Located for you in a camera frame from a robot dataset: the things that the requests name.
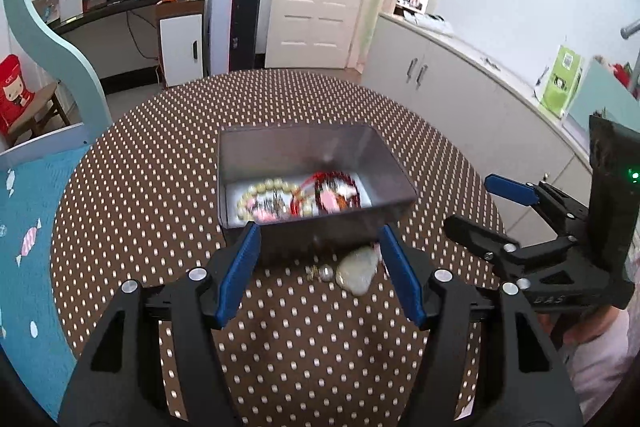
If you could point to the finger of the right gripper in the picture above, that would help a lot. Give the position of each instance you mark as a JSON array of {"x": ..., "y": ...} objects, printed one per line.
[
  {"x": 510, "y": 190},
  {"x": 508, "y": 257}
]

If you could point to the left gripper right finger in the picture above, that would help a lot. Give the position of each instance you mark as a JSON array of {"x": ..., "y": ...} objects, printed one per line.
[{"x": 522, "y": 380}]

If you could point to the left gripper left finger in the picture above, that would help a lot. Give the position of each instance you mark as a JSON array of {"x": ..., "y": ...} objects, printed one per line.
[{"x": 118, "y": 379}]

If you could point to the pink bunny charm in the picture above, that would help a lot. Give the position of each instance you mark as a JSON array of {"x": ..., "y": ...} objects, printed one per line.
[{"x": 279, "y": 204}]

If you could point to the right hand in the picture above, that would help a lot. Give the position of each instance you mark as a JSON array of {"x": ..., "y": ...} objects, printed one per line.
[{"x": 592, "y": 326}]

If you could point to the white cupboard unit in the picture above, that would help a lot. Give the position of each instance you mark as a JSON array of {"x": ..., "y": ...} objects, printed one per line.
[{"x": 487, "y": 112}]

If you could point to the green paper bag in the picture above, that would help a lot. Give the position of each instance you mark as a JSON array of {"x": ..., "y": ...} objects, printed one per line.
[{"x": 562, "y": 82}]

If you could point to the blue candy print bedsheet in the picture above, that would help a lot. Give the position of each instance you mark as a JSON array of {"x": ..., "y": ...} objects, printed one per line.
[{"x": 31, "y": 334}]

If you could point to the pale jade pendant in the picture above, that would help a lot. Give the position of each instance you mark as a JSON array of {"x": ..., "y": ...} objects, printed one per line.
[{"x": 356, "y": 270}]

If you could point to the pearl earring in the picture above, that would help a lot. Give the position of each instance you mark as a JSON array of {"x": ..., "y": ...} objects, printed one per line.
[{"x": 320, "y": 273}]

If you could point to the grey metal tin box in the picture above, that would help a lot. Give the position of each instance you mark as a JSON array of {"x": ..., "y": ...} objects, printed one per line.
[{"x": 310, "y": 186}]

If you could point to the wooden stool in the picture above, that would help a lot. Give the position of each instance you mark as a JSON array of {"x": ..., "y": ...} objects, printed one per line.
[{"x": 37, "y": 115}]

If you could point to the dark desk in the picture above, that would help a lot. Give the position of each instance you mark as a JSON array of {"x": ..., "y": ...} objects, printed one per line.
[{"x": 124, "y": 36}]

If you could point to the red cartoon bag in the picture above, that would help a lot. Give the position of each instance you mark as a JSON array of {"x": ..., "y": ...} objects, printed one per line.
[{"x": 14, "y": 95}]

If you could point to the white and black suitcase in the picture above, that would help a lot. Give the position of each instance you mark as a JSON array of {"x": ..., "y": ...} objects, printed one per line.
[{"x": 231, "y": 35}]

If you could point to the small white cabinet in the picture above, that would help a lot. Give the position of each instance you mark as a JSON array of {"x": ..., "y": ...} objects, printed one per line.
[{"x": 180, "y": 28}]

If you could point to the teal curved bed frame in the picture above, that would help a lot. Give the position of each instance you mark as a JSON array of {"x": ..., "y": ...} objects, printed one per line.
[{"x": 63, "y": 61}]

